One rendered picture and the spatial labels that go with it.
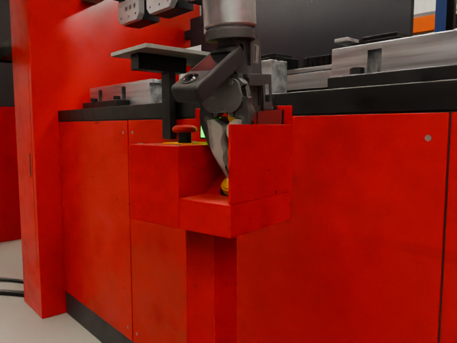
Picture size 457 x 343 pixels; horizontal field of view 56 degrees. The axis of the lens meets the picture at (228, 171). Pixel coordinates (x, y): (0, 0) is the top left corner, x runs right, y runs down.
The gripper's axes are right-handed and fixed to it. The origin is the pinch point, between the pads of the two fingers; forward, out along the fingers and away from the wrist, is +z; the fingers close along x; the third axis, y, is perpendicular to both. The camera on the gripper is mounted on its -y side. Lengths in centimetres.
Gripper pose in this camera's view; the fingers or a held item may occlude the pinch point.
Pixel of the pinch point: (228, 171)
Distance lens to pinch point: 63.4
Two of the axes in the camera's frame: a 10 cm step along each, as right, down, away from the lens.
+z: 0.5, 9.8, 1.7
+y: 6.1, -1.7, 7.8
